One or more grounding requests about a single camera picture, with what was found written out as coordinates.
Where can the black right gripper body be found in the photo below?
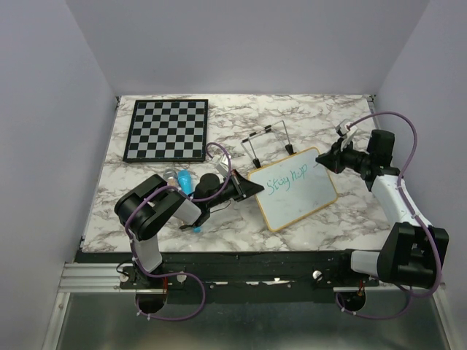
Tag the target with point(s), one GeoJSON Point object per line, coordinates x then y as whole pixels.
{"type": "Point", "coordinates": [349, 157]}

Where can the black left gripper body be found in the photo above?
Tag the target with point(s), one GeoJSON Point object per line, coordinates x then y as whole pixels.
{"type": "Point", "coordinates": [233, 190]}

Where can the yellow framed whiteboard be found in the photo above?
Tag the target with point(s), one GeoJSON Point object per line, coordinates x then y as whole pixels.
{"type": "Point", "coordinates": [294, 187]}

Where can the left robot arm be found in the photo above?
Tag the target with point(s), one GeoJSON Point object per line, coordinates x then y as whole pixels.
{"type": "Point", "coordinates": [145, 210]}

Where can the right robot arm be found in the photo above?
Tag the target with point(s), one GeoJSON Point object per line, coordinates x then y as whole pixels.
{"type": "Point", "coordinates": [414, 250]}

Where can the blue toy microphone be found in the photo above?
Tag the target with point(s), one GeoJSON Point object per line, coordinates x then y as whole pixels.
{"type": "Point", "coordinates": [188, 212]}

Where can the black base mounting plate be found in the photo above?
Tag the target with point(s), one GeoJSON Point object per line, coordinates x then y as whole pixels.
{"type": "Point", "coordinates": [191, 278]}

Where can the black white chessboard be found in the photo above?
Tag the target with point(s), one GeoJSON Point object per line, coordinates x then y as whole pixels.
{"type": "Point", "coordinates": [173, 130]}

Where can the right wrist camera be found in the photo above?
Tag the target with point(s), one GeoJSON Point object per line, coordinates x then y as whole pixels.
{"type": "Point", "coordinates": [346, 130]}

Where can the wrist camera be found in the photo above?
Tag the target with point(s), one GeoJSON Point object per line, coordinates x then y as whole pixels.
{"type": "Point", "coordinates": [346, 130]}
{"type": "Point", "coordinates": [223, 165]}

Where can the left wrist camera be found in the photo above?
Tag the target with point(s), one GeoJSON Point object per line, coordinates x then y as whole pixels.
{"type": "Point", "coordinates": [223, 165]}

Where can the wire whiteboard stand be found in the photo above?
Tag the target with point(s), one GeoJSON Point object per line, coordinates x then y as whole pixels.
{"type": "Point", "coordinates": [274, 134]}

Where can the aluminium rail frame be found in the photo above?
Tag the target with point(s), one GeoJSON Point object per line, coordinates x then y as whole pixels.
{"type": "Point", "coordinates": [99, 314]}

